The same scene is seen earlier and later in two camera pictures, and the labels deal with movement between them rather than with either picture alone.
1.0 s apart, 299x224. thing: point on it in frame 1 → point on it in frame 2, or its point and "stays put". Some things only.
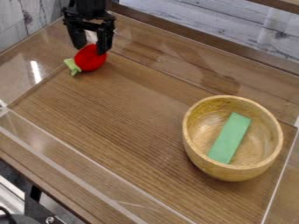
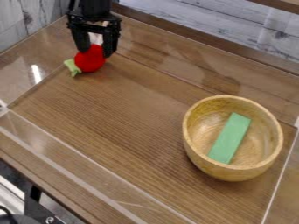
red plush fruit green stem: [89, 59] stays put
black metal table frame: [34, 208] stays put
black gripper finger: [105, 39] → [110, 41]
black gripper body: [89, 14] stays put
